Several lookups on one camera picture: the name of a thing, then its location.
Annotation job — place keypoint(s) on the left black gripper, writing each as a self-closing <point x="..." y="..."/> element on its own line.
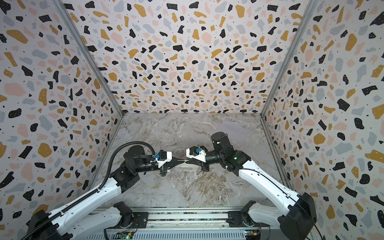
<point x="174" y="162"/>

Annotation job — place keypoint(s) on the beige decorated letter paper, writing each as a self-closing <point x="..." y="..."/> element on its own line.
<point x="185" y="165"/>

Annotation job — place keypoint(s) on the pale lilac envelope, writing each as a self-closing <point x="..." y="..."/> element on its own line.
<point x="233" y="129"/>

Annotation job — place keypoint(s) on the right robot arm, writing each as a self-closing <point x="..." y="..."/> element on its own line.
<point x="294" y="213"/>

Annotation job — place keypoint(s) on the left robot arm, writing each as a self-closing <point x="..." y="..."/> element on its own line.
<point x="71" y="221"/>

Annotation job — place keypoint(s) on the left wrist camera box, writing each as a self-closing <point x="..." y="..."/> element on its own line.
<point x="163" y="157"/>

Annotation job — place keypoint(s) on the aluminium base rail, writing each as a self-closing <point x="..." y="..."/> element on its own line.
<point x="183" y="219"/>

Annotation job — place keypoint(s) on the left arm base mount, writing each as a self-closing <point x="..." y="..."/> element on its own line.
<point x="120" y="216"/>

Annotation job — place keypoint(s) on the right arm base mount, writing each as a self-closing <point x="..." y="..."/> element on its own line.
<point x="243" y="218"/>

